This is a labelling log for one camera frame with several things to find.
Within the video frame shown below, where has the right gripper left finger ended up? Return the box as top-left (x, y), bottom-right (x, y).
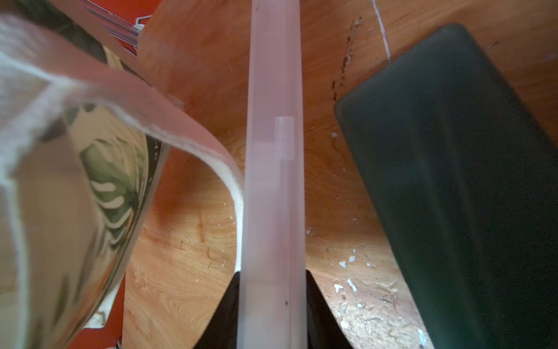
top-left (193, 272), bottom-right (241, 349)

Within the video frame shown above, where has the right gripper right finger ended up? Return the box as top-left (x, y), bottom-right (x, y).
top-left (306, 270), bottom-right (353, 349)

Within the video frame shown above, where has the dark green pencil case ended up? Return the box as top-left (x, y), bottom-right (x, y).
top-left (335, 23), bottom-right (557, 348)

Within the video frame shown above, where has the white canvas tote bag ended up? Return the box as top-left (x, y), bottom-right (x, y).
top-left (1, 1), bottom-right (244, 348)

